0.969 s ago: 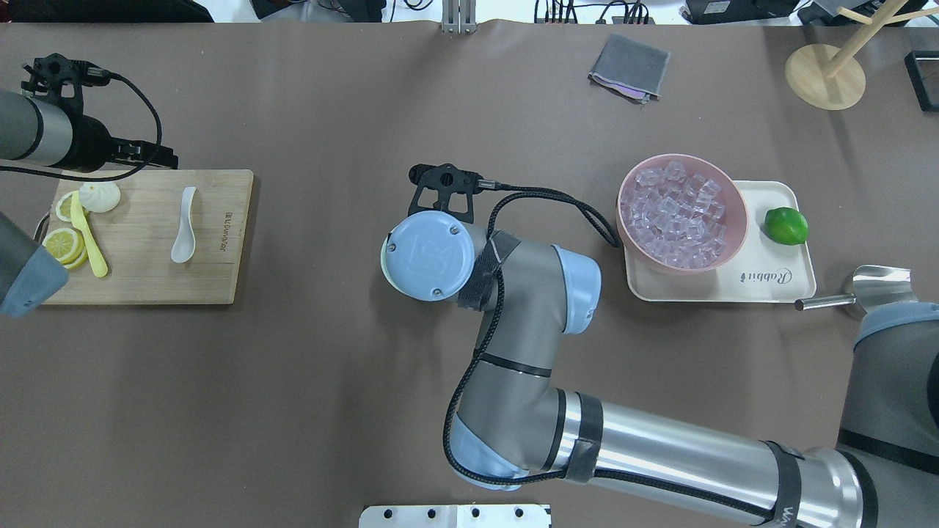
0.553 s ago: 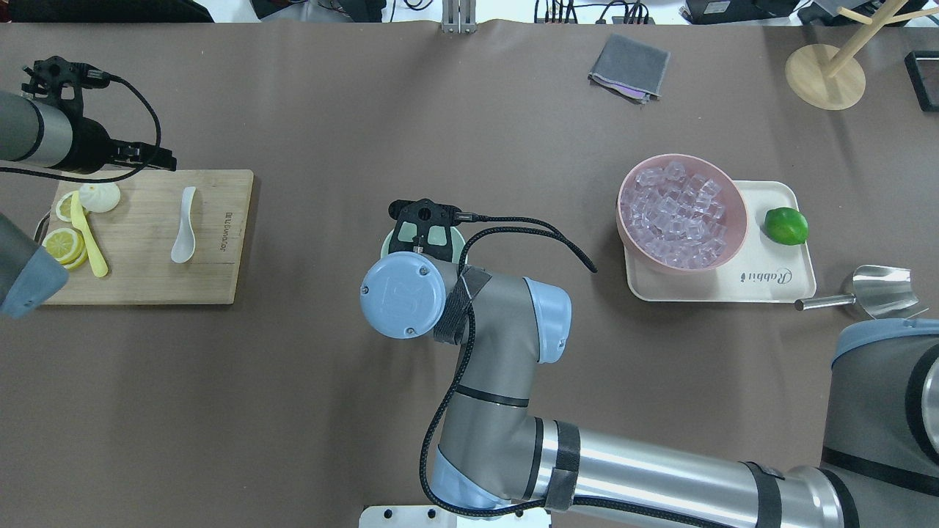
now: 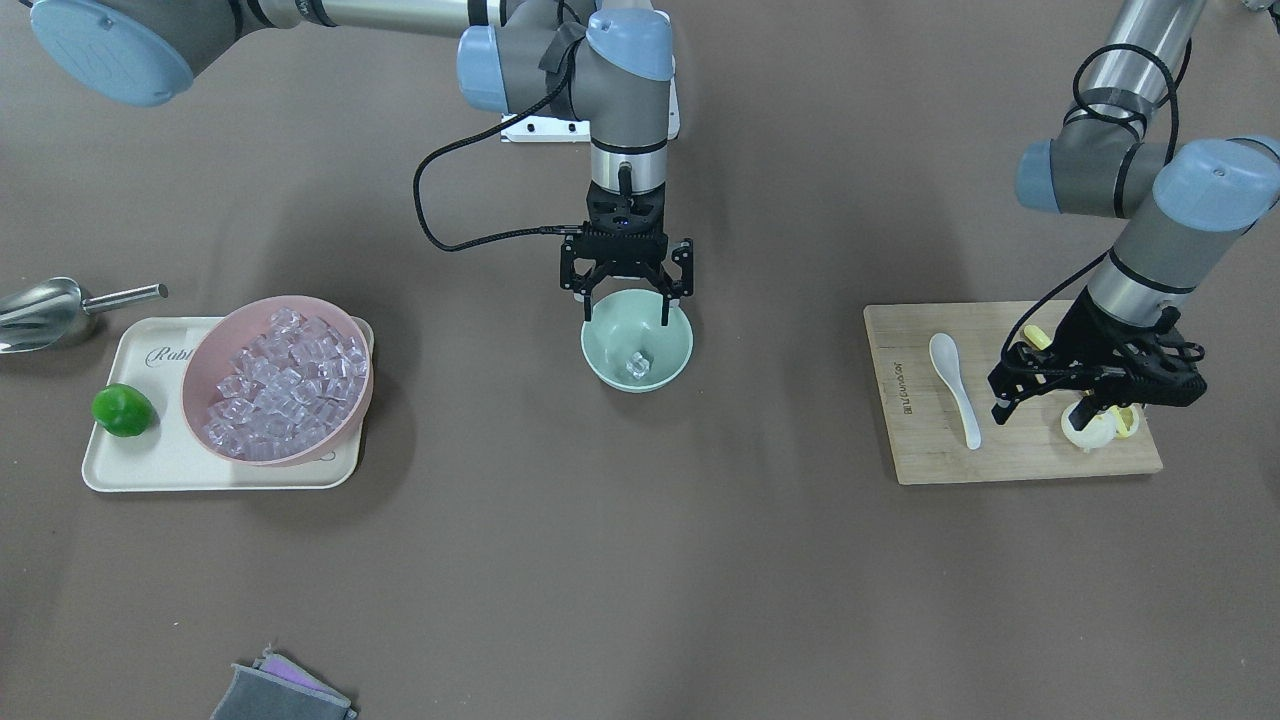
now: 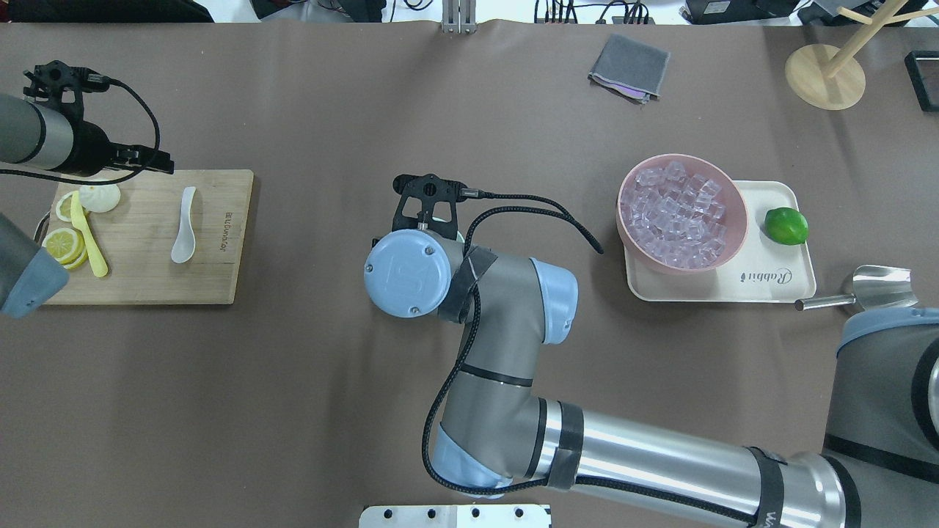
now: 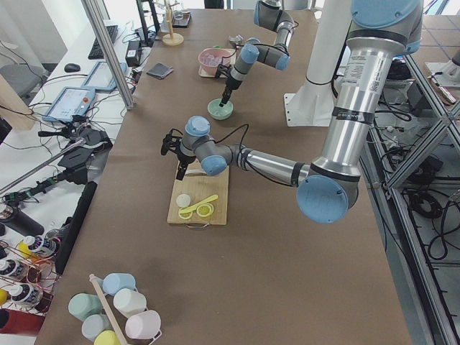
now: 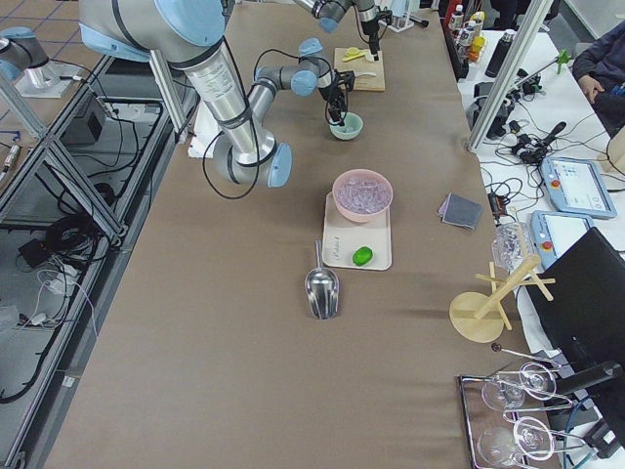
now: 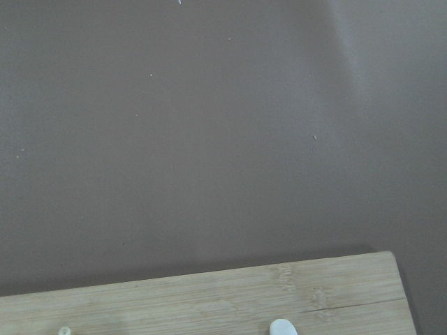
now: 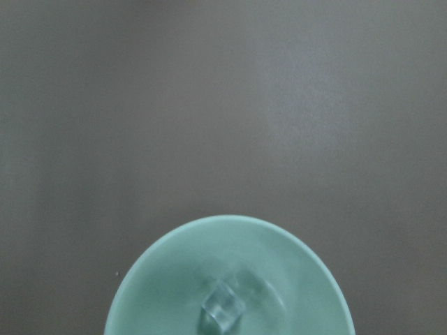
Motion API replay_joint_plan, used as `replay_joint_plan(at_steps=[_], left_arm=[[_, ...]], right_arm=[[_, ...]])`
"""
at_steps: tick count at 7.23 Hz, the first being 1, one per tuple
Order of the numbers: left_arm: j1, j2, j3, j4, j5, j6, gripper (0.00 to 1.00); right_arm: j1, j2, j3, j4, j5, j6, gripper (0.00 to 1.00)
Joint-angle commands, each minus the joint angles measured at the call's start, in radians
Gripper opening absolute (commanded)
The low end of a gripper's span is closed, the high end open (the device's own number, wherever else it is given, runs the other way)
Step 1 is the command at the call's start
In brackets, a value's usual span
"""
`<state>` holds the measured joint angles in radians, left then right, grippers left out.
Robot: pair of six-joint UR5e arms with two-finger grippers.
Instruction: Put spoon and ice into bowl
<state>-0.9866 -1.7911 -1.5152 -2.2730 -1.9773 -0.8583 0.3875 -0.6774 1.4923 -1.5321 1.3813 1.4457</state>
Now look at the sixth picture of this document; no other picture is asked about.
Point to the black monitor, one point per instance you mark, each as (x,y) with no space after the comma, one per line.
(585,318)

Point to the white ceramic spoon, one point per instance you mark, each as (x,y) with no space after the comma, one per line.
(358,74)

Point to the aluminium frame post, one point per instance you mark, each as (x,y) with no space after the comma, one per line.
(536,13)

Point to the blue teach pendant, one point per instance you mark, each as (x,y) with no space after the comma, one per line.
(553,233)
(576,186)

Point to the wire glass rack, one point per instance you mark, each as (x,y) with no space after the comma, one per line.
(537,443)

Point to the beige serving tray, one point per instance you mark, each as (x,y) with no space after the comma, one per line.
(342,238)

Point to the near blue teach pendant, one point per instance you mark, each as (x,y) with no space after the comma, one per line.
(553,233)

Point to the far blue teach pendant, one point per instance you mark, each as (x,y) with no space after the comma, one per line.
(576,186)

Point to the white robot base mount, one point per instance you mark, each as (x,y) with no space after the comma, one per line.
(205,129)

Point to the stainless steel ice scoop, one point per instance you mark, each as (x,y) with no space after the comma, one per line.
(322,287)

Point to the black thermos bottle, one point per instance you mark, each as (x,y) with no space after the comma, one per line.
(500,52)

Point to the grey folded cloth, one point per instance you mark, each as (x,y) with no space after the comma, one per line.
(460,212)

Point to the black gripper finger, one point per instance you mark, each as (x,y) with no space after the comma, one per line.
(374,46)
(332,116)
(342,112)

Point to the wooden cup tree stand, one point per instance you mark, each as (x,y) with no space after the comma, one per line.
(481,318)

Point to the pink bowl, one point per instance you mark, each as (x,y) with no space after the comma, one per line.
(362,174)

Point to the mint green bowl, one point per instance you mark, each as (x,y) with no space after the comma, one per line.
(350,129)

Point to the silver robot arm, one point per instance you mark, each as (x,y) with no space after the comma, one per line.
(190,35)
(329,14)

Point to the clear plastic bag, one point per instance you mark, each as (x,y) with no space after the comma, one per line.
(511,245)

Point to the yellow plastic knife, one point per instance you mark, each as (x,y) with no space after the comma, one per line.
(350,58)

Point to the clear ice cubes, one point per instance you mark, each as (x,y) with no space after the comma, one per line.
(364,195)

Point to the wine glass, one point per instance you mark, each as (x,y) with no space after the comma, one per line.
(501,392)
(497,447)

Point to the white steamed bun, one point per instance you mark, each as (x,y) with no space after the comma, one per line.
(373,58)

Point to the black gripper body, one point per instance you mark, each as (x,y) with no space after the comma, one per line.
(335,95)
(369,23)

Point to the wooden cutting board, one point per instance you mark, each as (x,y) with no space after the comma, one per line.
(374,84)

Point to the person in dark jacket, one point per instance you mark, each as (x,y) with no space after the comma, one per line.
(599,72)

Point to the green lime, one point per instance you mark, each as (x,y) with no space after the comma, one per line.
(362,256)

